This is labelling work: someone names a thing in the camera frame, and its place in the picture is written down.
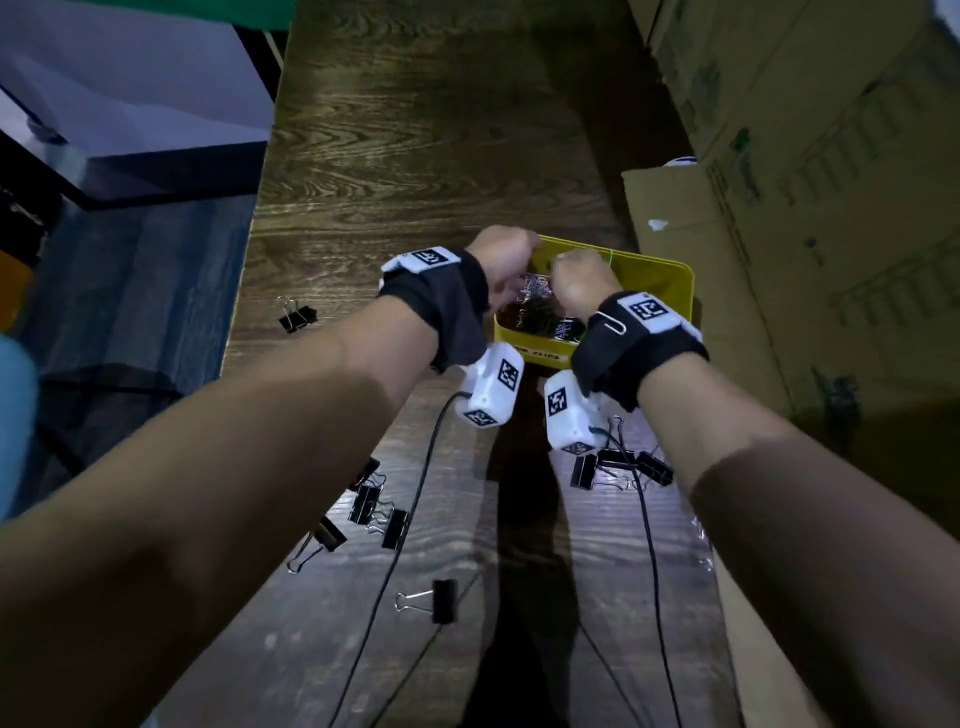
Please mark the white sheet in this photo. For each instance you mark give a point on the white sheet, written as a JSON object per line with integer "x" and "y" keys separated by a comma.
{"x": 949, "y": 15}

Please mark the person's right forearm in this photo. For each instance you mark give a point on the person's right forearm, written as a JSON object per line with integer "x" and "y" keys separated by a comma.
{"x": 825, "y": 562}

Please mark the light blue chair seat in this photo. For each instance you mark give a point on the light blue chair seat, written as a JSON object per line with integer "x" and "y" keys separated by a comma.
{"x": 15, "y": 427}

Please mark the white round object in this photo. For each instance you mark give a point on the white round object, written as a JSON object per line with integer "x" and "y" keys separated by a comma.
{"x": 680, "y": 161}

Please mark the group of black binder clips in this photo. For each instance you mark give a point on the group of black binder clips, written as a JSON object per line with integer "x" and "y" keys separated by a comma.
{"x": 444, "y": 600}

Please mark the white cabinet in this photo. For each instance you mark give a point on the white cabinet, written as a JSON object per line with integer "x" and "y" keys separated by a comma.
{"x": 135, "y": 90}

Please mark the wooden table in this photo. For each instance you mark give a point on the wooden table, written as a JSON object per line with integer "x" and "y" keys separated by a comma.
{"x": 412, "y": 112}

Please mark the small heap of paper clips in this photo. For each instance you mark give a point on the small heap of paper clips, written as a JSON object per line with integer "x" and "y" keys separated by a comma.
{"x": 536, "y": 319}

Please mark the large white paper clip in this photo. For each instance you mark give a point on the large white paper clip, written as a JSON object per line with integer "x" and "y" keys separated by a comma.
{"x": 613, "y": 325}

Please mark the person's right hand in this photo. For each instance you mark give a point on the person's right hand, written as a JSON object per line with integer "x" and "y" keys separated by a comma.
{"x": 589, "y": 281}

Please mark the person's left hand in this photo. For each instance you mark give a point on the person's left hand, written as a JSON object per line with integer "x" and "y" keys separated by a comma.
{"x": 502, "y": 259}

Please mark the black shelf unit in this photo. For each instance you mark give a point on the black shelf unit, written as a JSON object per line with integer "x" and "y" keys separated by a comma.
{"x": 22, "y": 225}

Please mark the person's left forearm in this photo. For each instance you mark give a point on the person's left forearm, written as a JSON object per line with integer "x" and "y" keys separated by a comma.
{"x": 187, "y": 525}

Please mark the single black binder clip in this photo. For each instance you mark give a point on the single black binder clip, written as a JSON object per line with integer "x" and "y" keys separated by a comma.
{"x": 298, "y": 319}

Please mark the black wristband with markers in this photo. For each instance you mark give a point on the black wristband with markers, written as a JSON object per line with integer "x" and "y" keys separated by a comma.
{"x": 630, "y": 360}
{"x": 450, "y": 307}

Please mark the brown cardboard box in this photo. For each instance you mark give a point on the brown cardboard box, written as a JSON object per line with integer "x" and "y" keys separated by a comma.
{"x": 825, "y": 225}

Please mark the yellow divided sorting bin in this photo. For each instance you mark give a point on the yellow divided sorting bin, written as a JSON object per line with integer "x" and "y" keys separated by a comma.
{"x": 660, "y": 281}

